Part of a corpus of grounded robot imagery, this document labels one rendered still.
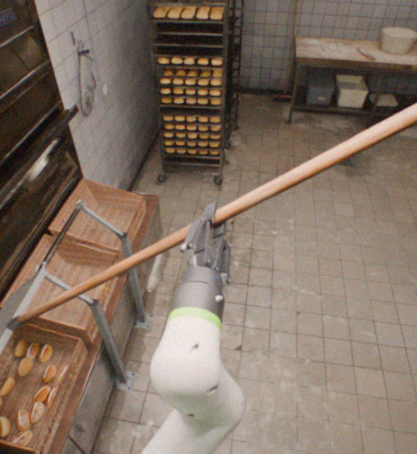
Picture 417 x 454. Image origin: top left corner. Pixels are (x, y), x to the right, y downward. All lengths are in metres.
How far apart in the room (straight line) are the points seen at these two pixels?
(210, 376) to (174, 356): 0.06
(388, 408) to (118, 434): 1.75
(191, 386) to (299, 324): 2.47
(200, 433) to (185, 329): 0.18
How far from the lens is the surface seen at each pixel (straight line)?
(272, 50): 5.84
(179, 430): 0.67
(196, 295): 0.62
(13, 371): 2.35
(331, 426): 2.73
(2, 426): 2.16
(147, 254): 0.93
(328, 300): 3.19
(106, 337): 2.20
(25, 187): 2.40
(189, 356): 0.56
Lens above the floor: 2.51
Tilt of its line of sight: 44 degrees down
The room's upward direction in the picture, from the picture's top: straight up
